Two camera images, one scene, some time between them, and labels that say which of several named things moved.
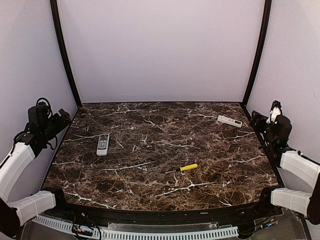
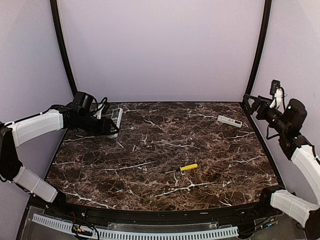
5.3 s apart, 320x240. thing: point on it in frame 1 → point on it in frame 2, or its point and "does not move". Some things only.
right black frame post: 265,24 does not move
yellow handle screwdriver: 185,167 does not move
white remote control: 230,121 does not move
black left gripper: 65,117 → 104,128
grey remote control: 103,144 → 116,116
